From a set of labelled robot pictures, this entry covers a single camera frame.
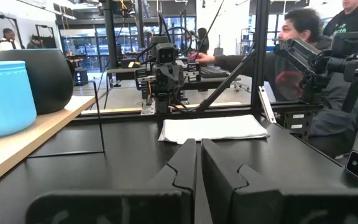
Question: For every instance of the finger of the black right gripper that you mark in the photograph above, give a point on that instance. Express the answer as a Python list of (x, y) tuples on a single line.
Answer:
[(167, 102), (159, 102)]

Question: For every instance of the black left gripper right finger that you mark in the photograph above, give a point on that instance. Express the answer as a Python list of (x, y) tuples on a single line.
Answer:
[(216, 174)]

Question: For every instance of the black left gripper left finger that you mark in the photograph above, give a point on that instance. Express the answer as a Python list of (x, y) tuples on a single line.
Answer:
[(185, 174)]

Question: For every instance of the dark round mug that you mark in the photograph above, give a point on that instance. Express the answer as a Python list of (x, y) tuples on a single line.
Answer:
[(48, 81)]

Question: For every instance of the light blue plastic cup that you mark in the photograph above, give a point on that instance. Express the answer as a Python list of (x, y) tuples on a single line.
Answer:
[(5, 99)]

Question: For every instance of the black background robot arm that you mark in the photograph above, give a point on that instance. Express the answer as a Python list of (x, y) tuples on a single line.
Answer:
[(303, 56)]

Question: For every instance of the wooden shelf with black legs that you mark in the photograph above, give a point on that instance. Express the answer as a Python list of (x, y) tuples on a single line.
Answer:
[(42, 124)]

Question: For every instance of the black keyboard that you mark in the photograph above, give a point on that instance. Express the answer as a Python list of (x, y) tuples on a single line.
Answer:
[(213, 72)]

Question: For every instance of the folded light cloth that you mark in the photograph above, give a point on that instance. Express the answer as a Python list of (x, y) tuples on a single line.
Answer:
[(213, 127)]

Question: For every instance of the silver metal strip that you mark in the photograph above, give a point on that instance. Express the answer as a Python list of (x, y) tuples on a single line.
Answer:
[(267, 105)]

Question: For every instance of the black box with white labels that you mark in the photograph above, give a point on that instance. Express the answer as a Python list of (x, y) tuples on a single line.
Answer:
[(297, 130)]

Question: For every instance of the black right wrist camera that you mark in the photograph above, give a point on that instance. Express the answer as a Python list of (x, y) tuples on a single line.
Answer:
[(166, 54)]

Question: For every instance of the black aluminium rig frame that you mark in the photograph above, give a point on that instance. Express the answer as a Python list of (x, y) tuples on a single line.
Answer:
[(259, 46)]

